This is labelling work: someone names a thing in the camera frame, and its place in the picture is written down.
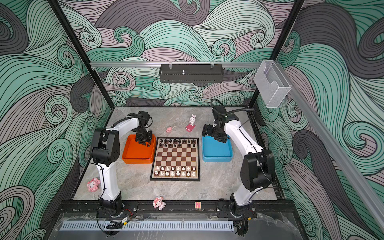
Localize black wall shelf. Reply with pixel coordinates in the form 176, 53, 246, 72
159, 65, 224, 84

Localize aluminium rail back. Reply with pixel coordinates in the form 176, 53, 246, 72
90, 61, 261, 69

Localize clear acrylic holder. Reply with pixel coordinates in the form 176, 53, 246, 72
254, 60, 292, 109

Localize black frame post right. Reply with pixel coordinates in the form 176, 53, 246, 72
249, 1, 304, 108

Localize white slotted cable duct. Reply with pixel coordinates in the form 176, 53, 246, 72
59, 220, 235, 232

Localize black frame post left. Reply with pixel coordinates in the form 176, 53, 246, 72
47, 0, 115, 111

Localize aluminium rail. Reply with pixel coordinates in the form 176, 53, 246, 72
290, 86, 384, 230
90, 61, 261, 69

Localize pink kitty figurine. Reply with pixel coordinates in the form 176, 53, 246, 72
87, 178, 101, 192

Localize orange plastic tray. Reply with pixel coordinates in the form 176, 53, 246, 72
122, 135, 156, 164

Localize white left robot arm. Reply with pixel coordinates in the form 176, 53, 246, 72
90, 111, 153, 211

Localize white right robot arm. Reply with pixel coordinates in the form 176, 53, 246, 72
202, 120, 275, 208

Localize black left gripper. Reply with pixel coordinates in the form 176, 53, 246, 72
135, 127, 153, 145

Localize pink melody figurine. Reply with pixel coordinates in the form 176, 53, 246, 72
153, 196, 166, 211

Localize blue plastic tray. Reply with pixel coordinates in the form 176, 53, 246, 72
202, 136, 234, 162

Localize aluminium rail right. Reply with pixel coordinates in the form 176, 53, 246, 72
290, 86, 384, 230

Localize folding chess board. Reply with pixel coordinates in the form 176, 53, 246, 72
150, 137, 201, 182

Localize white bunny phone stand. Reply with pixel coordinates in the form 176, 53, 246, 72
186, 114, 196, 132

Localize black frame post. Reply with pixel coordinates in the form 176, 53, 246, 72
249, 1, 304, 108
47, 0, 115, 111

